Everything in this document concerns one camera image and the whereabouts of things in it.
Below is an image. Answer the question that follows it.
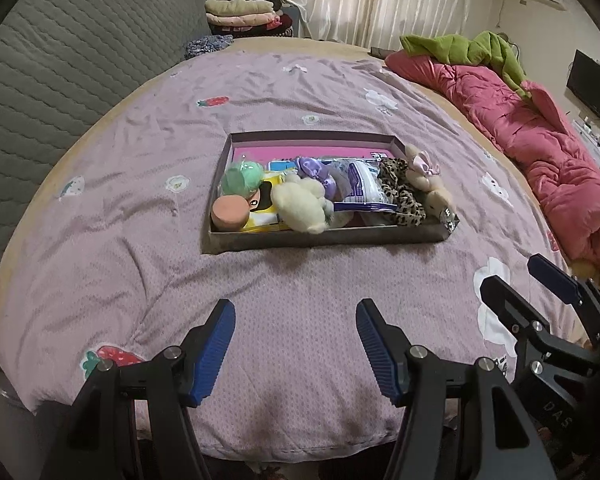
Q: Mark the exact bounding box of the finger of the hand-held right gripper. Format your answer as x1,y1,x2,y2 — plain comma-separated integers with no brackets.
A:
527,255,600,341
480,276,600,377

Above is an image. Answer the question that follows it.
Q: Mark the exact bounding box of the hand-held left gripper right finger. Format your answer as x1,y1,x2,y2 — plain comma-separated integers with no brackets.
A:
355,298,551,480

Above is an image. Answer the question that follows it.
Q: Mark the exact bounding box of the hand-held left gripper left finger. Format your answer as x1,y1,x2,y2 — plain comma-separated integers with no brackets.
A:
40,298,237,480

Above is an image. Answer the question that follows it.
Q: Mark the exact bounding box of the shallow purple cardboard box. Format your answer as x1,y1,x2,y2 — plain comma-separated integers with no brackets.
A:
201,131,460,256

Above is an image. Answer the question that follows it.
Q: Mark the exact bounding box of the peach round sponge puff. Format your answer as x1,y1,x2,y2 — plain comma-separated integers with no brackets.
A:
210,194,251,232

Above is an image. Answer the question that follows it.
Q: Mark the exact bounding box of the beige plush bunny pink bow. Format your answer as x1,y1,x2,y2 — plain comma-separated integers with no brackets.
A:
404,144,456,233

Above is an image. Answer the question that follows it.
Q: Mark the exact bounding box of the leopard print scrunchie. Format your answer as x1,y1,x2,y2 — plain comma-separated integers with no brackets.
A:
375,157,427,227

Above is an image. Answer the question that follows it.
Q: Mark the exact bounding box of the clear cotton pad bag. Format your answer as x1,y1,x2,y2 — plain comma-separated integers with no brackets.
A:
332,157,398,213

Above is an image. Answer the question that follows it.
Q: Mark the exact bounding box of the pink printed bed sheet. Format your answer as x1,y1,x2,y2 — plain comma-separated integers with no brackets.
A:
0,35,581,461

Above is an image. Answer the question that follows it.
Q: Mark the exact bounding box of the white television cabinet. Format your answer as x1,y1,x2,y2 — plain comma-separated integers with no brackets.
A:
570,117,600,183

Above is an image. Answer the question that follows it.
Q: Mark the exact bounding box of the pink quilt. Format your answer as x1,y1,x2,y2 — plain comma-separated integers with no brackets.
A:
384,51,600,277

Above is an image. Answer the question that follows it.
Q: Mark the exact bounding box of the cream plush toy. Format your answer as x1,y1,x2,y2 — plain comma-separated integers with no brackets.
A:
271,175,353,235

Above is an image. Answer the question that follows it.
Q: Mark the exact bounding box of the green mesh scrunchie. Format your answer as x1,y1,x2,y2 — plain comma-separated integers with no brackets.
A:
220,159,265,198

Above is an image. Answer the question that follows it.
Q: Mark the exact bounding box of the black flat television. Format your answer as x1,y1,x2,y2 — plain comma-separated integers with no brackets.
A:
566,49,600,136

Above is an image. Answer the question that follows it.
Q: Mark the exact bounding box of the purple scrunchie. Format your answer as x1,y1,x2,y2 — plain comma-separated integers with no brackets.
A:
292,156,338,200

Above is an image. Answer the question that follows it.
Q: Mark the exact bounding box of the pink and blue book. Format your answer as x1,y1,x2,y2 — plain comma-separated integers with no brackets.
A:
232,144,396,173

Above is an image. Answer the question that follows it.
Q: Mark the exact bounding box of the green garment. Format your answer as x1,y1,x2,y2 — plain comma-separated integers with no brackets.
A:
399,31,528,98

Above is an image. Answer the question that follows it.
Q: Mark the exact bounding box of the dark floral cloth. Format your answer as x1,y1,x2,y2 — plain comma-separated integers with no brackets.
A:
184,34,235,60

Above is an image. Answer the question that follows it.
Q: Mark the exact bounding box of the grey quilted headboard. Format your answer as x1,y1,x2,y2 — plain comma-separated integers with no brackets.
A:
0,0,208,311

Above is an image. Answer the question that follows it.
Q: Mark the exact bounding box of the pink folded garment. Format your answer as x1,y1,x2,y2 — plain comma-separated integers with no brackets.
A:
207,12,278,31

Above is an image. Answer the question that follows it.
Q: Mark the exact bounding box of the dark red folded garment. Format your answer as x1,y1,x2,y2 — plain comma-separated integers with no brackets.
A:
267,14,295,38

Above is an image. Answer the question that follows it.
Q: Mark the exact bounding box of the beige folded garment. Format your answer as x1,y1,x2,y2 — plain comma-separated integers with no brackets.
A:
204,0,276,17

